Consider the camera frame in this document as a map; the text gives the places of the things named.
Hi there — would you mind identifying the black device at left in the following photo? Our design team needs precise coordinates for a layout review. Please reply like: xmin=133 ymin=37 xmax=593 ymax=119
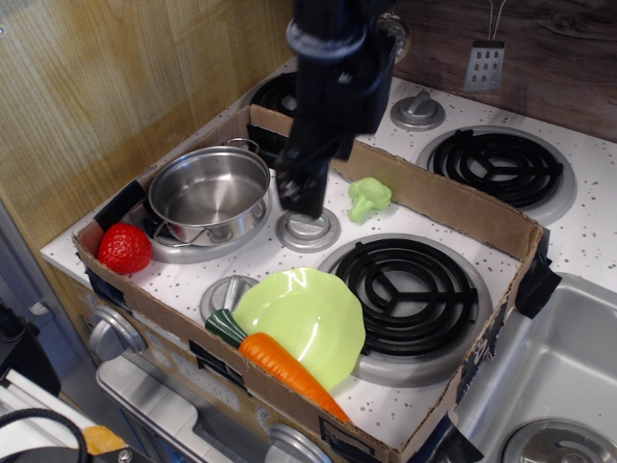
xmin=1 ymin=304 xmax=61 ymax=396

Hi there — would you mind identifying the brown cardboard fence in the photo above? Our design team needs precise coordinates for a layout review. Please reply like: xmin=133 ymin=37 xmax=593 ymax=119
xmin=71 ymin=103 xmax=563 ymax=463

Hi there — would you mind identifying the light green toy broccoli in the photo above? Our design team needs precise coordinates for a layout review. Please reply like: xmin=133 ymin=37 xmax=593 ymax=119
xmin=348 ymin=177 xmax=392 ymax=223

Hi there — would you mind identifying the orange plastic toy carrot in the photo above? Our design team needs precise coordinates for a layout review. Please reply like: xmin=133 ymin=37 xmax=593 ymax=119
xmin=204 ymin=309 xmax=351 ymax=423

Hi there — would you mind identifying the grey centre stove knob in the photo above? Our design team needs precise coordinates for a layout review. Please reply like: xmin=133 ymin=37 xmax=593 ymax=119
xmin=276 ymin=208 xmax=341 ymax=254

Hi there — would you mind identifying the hanging metal strainer ladle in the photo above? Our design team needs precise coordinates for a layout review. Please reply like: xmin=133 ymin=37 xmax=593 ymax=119
xmin=380 ymin=12 xmax=411 ymax=64

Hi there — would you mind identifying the grey stove knob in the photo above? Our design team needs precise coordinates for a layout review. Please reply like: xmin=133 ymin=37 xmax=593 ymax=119
xmin=276 ymin=208 xmax=341 ymax=254
xmin=200 ymin=275 xmax=258 ymax=324
xmin=390 ymin=91 xmax=445 ymax=132

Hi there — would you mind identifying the grey oven knob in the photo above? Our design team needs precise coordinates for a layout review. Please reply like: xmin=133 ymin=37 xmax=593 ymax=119
xmin=88 ymin=305 xmax=147 ymax=362
xmin=264 ymin=423 xmax=332 ymax=463

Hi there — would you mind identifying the right grey oven knob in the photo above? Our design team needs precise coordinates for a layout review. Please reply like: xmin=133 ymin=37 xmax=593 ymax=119
xmin=264 ymin=423 xmax=332 ymax=463

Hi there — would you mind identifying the orange yellow object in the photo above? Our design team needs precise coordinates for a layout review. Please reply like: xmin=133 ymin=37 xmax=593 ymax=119
xmin=83 ymin=425 xmax=126 ymax=455

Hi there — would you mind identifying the grey toy sink basin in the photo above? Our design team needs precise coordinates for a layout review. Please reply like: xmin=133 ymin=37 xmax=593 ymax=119
xmin=457 ymin=274 xmax=616 ymax=462

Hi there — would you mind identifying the front right black burner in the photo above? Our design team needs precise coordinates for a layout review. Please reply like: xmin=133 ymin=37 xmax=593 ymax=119
xmin=319 ymin=233 xmax=493 ymax=388

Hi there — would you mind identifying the back right black burner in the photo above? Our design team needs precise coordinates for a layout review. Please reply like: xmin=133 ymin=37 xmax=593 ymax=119
xmin=416 ymin=125 xmax=577 ymax=227

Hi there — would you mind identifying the left grey oven knob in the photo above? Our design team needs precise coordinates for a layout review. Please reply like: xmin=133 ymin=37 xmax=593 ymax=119
xmin=88 ymin=305 xmax=147 ymax=362

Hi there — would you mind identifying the hanging metal slotted spatula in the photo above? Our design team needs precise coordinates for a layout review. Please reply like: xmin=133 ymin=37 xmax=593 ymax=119
xmin=464 ymin=1 xmax=506 ymax=93

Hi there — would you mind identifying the black burner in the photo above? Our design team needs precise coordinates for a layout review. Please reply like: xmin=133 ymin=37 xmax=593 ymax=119
xmin=416 ymin=125 xmax=577 ymax=227
xmin=242 ymin=72 xmax=297 ymax=118
xmin=319 ymin=233 xmax=493 ymax=388

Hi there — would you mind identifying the silver sink drain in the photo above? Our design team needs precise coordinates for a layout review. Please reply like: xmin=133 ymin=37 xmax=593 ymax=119
xmin=500 ymin=418 xmax=616 ymax=463

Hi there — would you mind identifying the back left black burner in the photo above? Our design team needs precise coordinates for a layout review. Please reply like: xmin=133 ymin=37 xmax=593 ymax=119
xmin=242 ymin=72 xmax=297 ymax=118

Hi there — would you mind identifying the light green plastic plate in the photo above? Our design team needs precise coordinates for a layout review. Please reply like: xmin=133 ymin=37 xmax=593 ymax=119
xmin=232 ymin=267 xmax=365 ymax=391

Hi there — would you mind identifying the small stainless steel pot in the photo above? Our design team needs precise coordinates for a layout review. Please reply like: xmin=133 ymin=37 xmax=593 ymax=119
xmin=148 ymin=138 xmax=271 ymax=247

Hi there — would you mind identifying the grey front stove knob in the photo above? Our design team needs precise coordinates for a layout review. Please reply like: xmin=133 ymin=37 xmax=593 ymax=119
xmin=200 ymin=275 xmax=258 ymax=324

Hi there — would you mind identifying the red plastic toy strawberry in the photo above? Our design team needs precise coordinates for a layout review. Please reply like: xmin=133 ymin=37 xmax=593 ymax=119
xmin=97 ymin=223 xmax=153 ymax=275

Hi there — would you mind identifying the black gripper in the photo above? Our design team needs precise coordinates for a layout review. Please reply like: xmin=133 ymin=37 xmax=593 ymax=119
xmin=275 ymin=103 xmax=357 ymax=218

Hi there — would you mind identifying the grey oven door handle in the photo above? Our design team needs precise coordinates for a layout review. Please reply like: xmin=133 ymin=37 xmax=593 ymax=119
xmin=96 ymin=356 xmax=268 ymax=462

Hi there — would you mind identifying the grey back stove knob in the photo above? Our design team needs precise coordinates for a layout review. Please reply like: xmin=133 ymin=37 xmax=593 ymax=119
xmin=390 ymin=91 xmax=445 ymax=132

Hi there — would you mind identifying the black braided cable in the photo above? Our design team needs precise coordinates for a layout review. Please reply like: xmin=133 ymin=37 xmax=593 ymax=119
xmin=0 ymin=407 xmax=89 ymax=463

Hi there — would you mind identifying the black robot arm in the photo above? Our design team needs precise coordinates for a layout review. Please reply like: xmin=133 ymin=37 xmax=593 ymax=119
xmin=275 ymin=1 xmax=397 ymax=218

